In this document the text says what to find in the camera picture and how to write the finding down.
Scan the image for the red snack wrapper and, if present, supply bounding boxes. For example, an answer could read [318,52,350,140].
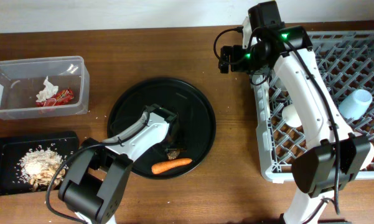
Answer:
[36,88,74,107]

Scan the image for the white tissue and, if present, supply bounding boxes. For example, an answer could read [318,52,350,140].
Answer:
[35,77,58,103]

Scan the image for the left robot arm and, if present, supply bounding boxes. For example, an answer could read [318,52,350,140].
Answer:
[58,104,178,223]

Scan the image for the white bowl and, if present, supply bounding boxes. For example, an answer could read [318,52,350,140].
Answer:
[349,132,374,172]

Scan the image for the light blue cup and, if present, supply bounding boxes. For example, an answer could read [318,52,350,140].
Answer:
[339,89,373,120]

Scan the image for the brown food scrap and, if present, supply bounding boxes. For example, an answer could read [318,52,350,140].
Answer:
[167,150,180,160]

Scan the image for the round black tray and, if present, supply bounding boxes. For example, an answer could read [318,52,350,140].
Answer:
[107,78,216,180]

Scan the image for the pale grey plate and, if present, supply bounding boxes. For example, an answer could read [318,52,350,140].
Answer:
[274,76,287,91]

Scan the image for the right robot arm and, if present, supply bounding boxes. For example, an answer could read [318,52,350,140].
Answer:
[216,22,372,223]

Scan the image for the white cup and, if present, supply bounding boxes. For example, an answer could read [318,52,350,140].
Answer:
[281,104,302,128]

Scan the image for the grey dishwasher rack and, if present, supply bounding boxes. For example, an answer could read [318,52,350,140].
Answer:
[250,30,374,184]

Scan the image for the white plastic fork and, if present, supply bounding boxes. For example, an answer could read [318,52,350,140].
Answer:
[264,83,271,118]

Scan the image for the nut shell pieces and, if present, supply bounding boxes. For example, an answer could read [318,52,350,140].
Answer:
[29,164,66,192]

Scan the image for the black rectangular tray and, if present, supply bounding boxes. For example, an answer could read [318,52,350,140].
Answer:
[0,131,79,196]

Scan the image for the orange carrot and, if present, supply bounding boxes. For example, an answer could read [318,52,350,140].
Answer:
[151,158,192,174]

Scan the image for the clear plastic bin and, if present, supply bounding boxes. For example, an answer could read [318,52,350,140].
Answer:
[0,56,90,120]

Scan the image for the rice leftovers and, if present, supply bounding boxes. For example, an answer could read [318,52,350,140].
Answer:
[17,146,64,184]

